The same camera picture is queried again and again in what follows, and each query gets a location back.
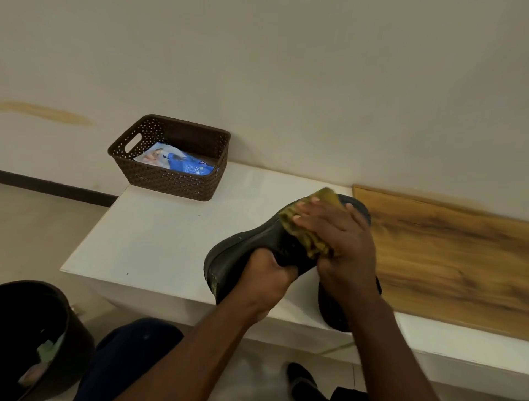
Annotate wooden board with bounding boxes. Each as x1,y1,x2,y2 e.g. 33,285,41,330
352,185,529,342

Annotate person's right forearm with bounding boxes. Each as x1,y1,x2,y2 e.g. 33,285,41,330
341,295,439,401

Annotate black leather shoe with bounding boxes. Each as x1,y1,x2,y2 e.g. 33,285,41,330
203,208,321,306
317,194,382,334

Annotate person's left forearm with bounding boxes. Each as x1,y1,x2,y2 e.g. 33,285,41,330
115,297,253,401

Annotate person's right hand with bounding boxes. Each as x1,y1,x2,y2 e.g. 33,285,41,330
292,197,381,308

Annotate brown perforated plastic basket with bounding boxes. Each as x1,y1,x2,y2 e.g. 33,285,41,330
107,114,231,202

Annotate person's black worn shoe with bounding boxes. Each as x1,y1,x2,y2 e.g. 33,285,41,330
286,362,319,401

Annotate person's left hand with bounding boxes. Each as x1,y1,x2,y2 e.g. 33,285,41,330
227,247,299,325

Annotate yellow checked cloth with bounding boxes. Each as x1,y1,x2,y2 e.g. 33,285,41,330
277,187,344,261

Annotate person's dark trousers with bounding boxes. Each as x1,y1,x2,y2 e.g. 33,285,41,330
72,317,371,401

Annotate black bucket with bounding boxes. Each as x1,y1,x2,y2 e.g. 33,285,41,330
0,280,96,401

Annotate blue and white plastic packet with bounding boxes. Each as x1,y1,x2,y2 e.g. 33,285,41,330
133,142,217,176

